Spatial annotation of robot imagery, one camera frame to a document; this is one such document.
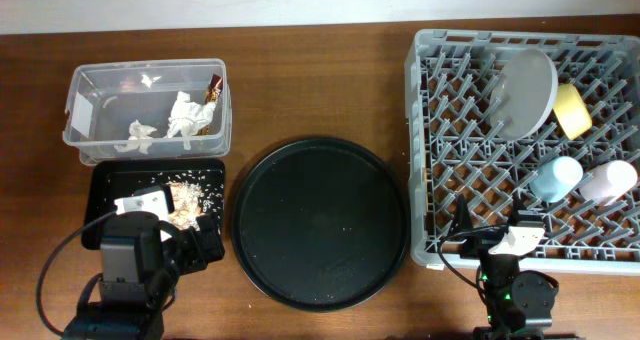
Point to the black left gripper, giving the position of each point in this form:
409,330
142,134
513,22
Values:
196,256

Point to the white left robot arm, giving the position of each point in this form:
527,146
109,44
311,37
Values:
143,260

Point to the small white napkin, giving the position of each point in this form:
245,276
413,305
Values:
140,137

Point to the food scraps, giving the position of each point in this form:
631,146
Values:
192,201

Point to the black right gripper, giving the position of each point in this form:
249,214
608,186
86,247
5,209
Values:
461,225

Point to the yellow bowl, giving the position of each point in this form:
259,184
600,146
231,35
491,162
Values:
571,112

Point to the grey dishwasher rack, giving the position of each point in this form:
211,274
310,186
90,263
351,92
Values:
455,150

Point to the black rectangular tray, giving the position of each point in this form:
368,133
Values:
116,179

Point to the pink cup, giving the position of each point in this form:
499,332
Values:
609,182

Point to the round black serving tray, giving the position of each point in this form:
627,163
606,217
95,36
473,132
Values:
320,224

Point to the grey plate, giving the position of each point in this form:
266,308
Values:
524,96

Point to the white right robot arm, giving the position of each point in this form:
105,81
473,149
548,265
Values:
518,302

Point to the brown snack wrapper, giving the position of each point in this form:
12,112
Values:
213,93

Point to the blue cup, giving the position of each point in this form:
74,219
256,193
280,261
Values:
556,179

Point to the clear plastic waste bin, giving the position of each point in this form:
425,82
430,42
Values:
104,99

